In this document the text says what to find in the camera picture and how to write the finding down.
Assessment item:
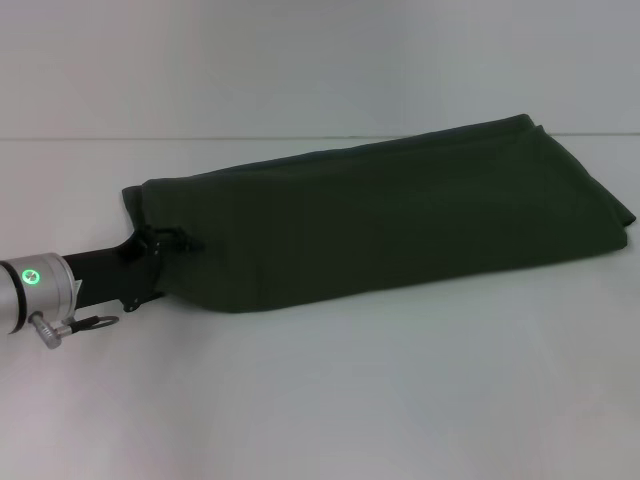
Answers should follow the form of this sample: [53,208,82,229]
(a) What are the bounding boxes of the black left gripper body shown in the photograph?
[60,225,167,315]

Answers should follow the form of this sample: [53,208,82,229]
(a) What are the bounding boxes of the dark green t-shirt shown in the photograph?
[121,112,638,317]

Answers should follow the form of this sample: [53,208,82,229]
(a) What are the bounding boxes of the left arm dark cable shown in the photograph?
[29,310,121,352]

